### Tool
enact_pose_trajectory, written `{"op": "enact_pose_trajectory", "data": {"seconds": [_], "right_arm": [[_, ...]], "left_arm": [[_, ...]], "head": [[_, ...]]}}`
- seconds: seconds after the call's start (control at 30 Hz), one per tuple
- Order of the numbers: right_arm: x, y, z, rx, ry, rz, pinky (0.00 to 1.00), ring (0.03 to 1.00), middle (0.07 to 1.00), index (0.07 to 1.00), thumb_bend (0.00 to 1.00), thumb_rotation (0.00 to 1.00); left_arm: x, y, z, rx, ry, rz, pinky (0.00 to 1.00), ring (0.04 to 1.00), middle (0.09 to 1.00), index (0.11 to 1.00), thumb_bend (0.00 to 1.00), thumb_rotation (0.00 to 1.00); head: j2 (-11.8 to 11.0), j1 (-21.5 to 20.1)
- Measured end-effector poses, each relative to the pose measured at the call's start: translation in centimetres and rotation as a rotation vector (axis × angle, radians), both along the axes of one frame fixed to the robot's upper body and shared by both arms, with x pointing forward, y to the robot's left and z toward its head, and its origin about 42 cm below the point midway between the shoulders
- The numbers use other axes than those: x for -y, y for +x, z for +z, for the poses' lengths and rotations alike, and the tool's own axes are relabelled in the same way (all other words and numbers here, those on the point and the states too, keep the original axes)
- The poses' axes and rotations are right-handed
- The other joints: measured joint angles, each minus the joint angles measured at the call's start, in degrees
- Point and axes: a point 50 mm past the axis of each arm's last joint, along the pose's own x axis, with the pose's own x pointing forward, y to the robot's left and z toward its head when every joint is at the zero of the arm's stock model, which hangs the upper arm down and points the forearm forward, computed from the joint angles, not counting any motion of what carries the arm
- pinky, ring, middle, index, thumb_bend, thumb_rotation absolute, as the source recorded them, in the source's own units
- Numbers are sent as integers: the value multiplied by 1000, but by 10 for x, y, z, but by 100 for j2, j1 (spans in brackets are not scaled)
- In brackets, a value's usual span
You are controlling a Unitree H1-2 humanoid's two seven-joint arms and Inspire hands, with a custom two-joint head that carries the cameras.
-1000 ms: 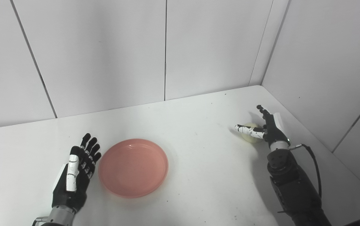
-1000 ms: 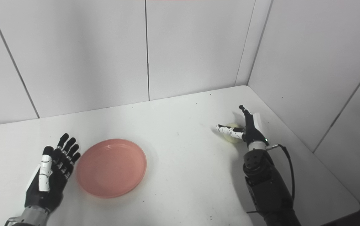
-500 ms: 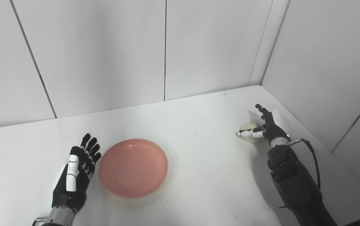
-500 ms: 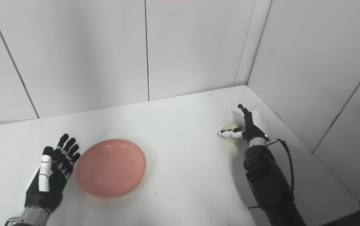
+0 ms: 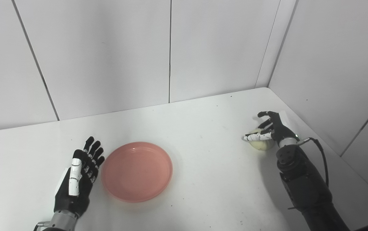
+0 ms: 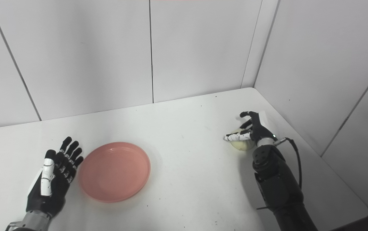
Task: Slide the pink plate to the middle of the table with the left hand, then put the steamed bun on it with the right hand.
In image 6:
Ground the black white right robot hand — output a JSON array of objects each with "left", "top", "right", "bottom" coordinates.
[{"left": 224, "top": 111, "right": 277, "bottom": 147}]

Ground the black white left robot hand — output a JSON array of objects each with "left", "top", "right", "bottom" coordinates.
[{"left": 26, "top": 136, "right": 84, "bottom": 218}]

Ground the cream steamed bun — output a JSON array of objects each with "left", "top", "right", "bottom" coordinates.
[{"left": 230, "top": 128, "right": 255, "bottom": 150}]

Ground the pink round plate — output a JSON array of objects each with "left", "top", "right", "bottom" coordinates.
[{"left": 78, "top": 142, "right": 151, "bottom": 203}]

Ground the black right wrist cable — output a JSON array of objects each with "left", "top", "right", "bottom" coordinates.
[{"left": 274, "top": 137, "right": 302, "bottom": 190}]

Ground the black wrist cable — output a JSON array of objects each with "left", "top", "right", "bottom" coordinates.
[
  {"left": 274, "top": 137, "right": 302, "bottom": 190},
  {"left": 4, "top": 221, "right": 22, "bottom": 231}
]

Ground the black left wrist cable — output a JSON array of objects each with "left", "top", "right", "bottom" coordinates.
[{"left": 4, "top": 221, "right": 22, "bottom": 231}]

